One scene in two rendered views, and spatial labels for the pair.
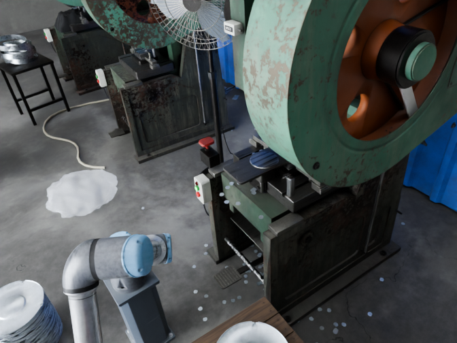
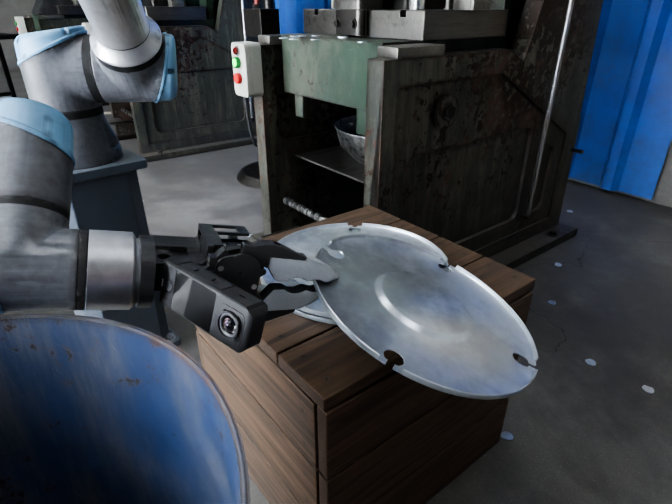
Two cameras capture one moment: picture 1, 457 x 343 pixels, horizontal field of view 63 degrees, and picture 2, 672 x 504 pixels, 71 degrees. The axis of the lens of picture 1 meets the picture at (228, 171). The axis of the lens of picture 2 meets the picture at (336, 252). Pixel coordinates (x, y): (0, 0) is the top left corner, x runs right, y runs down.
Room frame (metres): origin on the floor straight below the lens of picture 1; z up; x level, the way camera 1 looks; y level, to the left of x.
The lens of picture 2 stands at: (0.04, 0.09, 0.72)
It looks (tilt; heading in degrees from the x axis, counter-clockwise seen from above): 28 degrees down; 352
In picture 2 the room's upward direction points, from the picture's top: straight up
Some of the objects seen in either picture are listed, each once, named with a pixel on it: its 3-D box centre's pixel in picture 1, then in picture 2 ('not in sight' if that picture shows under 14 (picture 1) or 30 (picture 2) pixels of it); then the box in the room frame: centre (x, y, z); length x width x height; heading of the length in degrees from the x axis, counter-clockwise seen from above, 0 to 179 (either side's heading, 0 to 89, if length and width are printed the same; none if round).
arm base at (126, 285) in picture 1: (126, 270); (74, 133); (1.01, 0.45, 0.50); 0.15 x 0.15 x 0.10
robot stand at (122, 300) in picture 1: (141, 308); (107, 259); (1.01, 0.45, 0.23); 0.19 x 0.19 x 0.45; 34
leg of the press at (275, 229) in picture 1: (345, 223); (505, 120); (1.21, -0.52, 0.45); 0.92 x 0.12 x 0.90; 120
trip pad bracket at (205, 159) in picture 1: (211, 165); (263, 42); (1.53, 0.09, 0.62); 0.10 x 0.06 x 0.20; 30
